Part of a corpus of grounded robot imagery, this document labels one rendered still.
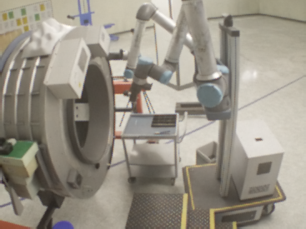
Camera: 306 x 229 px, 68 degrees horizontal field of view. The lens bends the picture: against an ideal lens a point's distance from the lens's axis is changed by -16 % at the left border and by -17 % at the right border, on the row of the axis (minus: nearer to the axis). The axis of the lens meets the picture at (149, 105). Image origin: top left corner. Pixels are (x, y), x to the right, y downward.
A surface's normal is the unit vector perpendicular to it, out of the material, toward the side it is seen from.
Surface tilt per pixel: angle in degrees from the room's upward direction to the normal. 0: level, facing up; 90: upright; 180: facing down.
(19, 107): 59
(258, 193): 90
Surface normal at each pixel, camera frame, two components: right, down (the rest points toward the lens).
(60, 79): -0.15, -0.47
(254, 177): 0.00, 0.44
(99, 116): -0.16, -0.14
